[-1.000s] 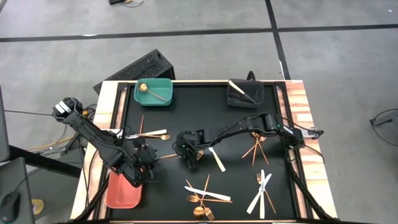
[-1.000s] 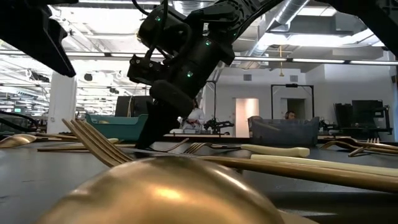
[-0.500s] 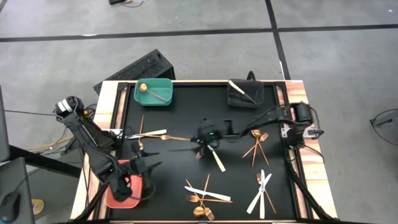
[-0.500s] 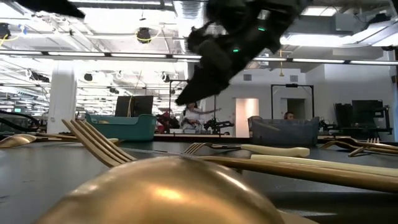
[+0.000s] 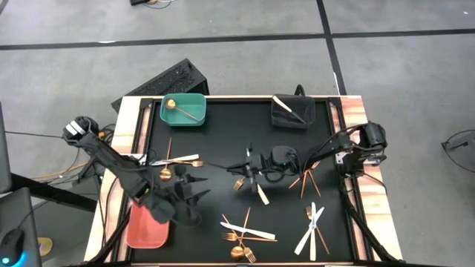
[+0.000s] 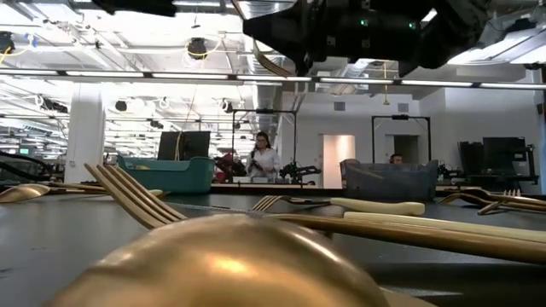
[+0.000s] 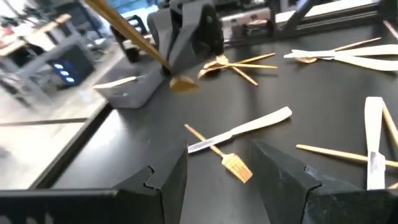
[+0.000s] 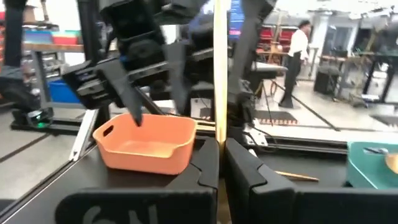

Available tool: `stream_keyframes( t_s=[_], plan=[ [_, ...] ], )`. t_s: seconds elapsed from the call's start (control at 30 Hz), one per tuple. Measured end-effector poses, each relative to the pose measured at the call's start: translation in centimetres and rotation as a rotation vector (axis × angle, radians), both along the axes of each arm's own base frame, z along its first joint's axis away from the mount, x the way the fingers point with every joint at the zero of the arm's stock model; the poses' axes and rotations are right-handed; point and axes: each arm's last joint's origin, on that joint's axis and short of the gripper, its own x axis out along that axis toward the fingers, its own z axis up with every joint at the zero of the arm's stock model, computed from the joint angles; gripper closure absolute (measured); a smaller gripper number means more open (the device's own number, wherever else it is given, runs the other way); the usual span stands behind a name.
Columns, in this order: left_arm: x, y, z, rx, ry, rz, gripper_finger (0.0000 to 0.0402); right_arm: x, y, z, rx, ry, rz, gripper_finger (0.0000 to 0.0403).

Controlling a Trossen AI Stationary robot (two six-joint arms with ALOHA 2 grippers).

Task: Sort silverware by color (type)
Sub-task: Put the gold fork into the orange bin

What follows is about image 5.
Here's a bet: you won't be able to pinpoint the yellow floor sticker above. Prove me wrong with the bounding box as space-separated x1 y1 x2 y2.
36 237 53 257

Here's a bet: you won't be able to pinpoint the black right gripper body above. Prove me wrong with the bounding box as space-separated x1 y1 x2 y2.
246 143 269 193

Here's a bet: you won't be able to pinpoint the teal plastic bin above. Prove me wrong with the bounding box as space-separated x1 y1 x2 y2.
159 92 207 128

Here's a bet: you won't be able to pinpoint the black floor cables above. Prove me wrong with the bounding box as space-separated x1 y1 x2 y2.
128 0 174 10

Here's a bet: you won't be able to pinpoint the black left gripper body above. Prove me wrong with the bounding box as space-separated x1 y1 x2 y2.
171 174 192 220

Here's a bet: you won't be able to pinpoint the grey plastic bin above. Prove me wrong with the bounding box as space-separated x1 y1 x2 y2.
270 93 316 130

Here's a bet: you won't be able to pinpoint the black computer case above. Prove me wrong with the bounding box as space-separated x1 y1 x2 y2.
111 58 211 113

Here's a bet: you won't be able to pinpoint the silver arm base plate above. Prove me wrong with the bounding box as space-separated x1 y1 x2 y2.
335 152 353 167

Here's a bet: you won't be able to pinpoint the orange plastic bin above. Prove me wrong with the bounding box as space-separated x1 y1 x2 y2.
125 202 171 250

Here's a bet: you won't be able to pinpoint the yellow floor cable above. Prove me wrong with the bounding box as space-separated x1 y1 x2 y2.
31 162 91 181

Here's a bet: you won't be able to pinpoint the grey desk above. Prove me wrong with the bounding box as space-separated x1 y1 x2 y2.
0 185 42 267

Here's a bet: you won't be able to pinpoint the black stand bar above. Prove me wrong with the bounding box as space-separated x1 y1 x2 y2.
10 171 98 213

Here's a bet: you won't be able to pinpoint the black computer mouse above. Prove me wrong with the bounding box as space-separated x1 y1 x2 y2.
0 228 25 266

